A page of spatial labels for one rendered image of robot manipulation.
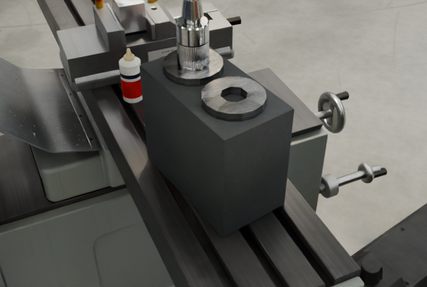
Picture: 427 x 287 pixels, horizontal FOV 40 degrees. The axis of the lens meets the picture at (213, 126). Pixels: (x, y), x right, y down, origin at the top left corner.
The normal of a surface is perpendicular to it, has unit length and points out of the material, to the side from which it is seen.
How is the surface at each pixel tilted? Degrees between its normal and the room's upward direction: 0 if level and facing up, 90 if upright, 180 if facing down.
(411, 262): 0
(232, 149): 90
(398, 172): 0
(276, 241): 0
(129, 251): 90
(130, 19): 90
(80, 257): 90
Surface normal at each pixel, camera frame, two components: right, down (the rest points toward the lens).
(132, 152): 0.00, -0.79
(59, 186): 0.41, 0.56
